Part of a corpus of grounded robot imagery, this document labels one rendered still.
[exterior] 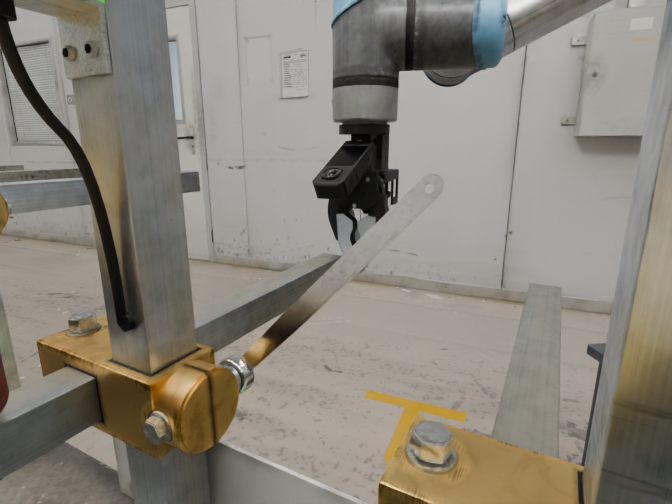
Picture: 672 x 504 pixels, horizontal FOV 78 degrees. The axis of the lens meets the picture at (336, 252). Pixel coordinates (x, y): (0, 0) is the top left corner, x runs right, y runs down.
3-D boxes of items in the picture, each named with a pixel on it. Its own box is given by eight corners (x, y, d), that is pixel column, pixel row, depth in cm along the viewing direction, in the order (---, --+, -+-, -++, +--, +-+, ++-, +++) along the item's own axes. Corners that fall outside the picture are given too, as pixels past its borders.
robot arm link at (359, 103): (383, 83, 51) (316, 88, 55) (382, 124, 52) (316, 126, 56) (407, 91, 58) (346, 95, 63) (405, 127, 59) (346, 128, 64)
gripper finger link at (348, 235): (370, 265, 66) (372, 207, 63) (354, 275, 61) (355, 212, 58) (353, 262, 67) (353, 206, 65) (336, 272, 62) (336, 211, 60)
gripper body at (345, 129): (399, 208, 63) (402, 125, 60) (377, 216, 56) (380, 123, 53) (354, 204, 67) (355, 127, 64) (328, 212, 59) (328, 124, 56)
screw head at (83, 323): (89, 322, 31) (87, 306, 30) (107, 327, 30) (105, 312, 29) (60, 332, 29) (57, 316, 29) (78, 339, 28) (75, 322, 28)
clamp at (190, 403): (113, 371, 33) (104, 313, 32) (243, 423, 27) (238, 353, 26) (37, 409, 29) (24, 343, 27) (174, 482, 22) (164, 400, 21)
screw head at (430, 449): (414, 432, 19) (416, 410, 19) (460, 447, 18) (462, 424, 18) (399, 461, 18) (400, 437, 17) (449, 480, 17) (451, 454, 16)
